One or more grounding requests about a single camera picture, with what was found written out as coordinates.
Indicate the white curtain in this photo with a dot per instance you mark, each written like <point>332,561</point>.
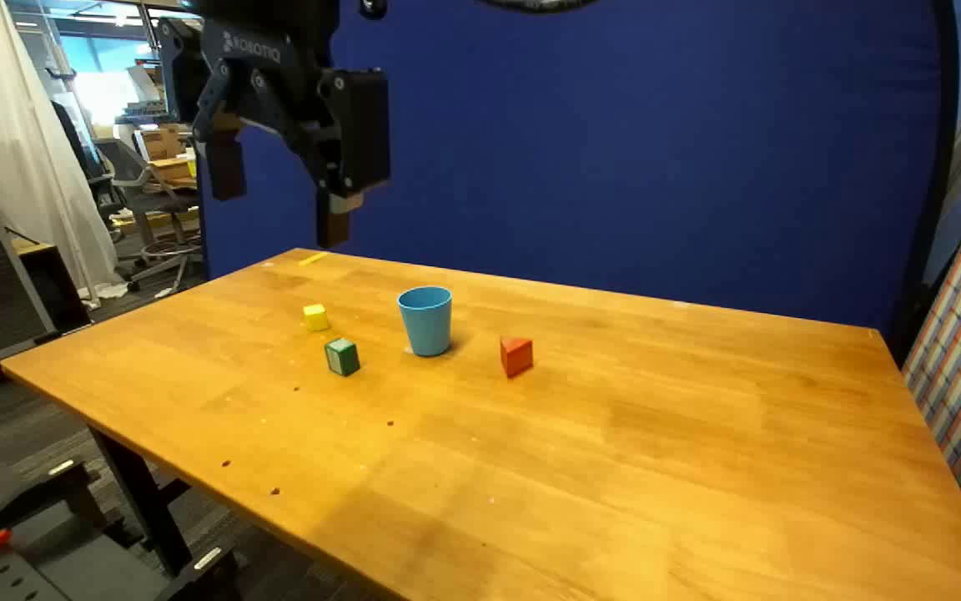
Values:
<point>2,110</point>

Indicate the black side cabinet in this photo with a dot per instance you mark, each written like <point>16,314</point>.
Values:
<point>56,289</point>

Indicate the blue plastic cup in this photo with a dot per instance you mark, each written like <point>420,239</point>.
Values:
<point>429,327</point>

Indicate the red block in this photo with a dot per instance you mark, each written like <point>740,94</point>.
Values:
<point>514,358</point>

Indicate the black table leg frame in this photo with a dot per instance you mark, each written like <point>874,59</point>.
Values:
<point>153,502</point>

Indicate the grey office chair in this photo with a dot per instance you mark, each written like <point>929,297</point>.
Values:
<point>141,210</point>

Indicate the blue round fabric backdrop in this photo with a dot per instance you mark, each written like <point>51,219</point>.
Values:
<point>669,145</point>

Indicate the yellow block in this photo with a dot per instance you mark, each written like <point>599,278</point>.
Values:
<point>316,317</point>

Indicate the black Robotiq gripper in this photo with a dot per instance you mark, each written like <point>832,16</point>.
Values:
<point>267,68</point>

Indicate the green block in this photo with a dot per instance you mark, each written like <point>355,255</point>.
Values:
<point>341,358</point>

